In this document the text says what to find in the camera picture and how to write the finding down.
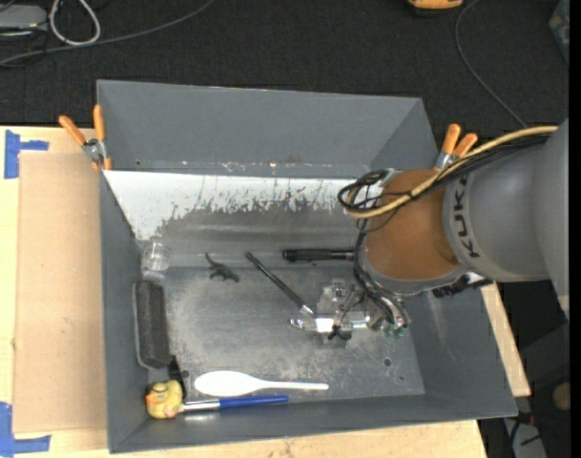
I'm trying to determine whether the grey metal bin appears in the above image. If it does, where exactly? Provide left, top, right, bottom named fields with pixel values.
left=95, top=79, right=520, bottom=454

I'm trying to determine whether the thin black paintbrush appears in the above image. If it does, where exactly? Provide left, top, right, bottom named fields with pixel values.
left=244, top=251, right=316, bottom=316

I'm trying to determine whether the black marker pen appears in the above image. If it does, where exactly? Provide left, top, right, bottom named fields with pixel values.
left=281, top=248, right=357, bottom=263

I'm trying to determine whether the white plastic spoon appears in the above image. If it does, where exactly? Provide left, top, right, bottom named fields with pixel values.
left=193, top=369, right=330, bottom=398

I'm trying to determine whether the black toy lizard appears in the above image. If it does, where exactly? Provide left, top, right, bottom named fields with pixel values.
left=204, top=252, right=240, bottom=284

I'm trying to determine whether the dark grey sponge block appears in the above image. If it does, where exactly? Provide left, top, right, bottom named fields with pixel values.
left=133, top=281, right=174, bottom=370

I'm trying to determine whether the yellow rubber duck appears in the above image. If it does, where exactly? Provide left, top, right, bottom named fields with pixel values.
left=144, top=380, right=184, bottom=421

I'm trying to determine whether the clear plastic cup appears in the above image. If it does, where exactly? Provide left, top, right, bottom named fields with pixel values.
left=141, top=239, right=172, bottom=273

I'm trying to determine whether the brown cardboard board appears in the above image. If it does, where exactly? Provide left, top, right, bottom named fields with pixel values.
left=11, top=151, right=109, bottom=434

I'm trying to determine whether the blue handled paintbrush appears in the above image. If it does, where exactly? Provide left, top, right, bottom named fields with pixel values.
left=176, top=394, right=291, bottom=415

